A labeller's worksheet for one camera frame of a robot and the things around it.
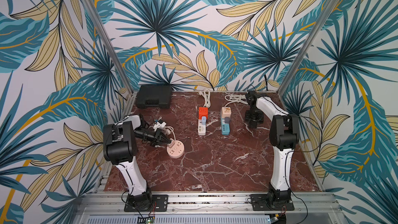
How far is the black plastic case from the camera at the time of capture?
1074 mm

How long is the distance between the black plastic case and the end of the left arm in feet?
0.90

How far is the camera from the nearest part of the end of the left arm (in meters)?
0.78
